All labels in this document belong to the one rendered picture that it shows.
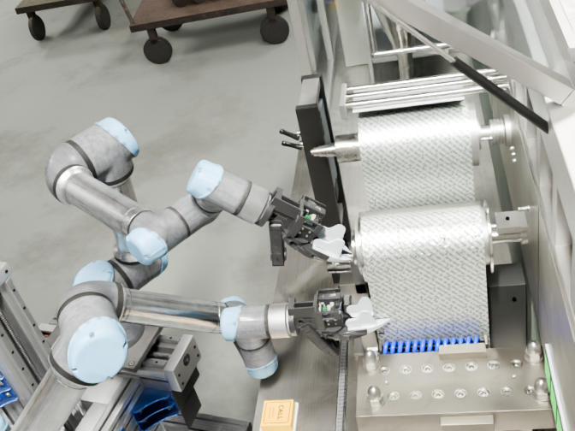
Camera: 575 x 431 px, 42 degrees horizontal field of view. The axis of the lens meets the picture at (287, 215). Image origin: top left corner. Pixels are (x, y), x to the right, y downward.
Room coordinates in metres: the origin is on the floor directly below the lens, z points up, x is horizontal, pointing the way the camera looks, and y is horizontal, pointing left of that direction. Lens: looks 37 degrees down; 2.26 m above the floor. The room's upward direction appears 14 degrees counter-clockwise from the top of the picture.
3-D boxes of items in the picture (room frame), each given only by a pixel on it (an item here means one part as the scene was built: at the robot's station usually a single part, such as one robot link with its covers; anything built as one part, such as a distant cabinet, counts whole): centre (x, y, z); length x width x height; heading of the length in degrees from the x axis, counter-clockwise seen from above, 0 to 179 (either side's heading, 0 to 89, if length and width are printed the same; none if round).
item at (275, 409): (1.10, 0.13, 0.91); 0.07 x 0.07 x 0.02; 75
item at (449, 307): (1.11, -0.24, 1.11); 0.23 x 0.01 x 0.18; 75
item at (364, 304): (1.15, -0.12, 1.11); 0.09 x 0.03 x 0.06; 77
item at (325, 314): (1.16, -0.01, 1.12); 0.12 x 0.08 x 0.09; 75
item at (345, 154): (1.44, -0.18, 1.33); 0.06 x 0.06 x 0.06; 75
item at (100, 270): (1.60, 0.54, 0.98); 0.13 x 0.12 x 0.14; 127
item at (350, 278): (1.24, -0.11, 1.05); 0.06 x 0.05 x 0.31; 75
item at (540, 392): (0.90, -0.39, 1.05); 0.04 x 0.04 x 0.04
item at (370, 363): (1.07, -0.09, 1.05); 0.04 x 0.04 x 0.04
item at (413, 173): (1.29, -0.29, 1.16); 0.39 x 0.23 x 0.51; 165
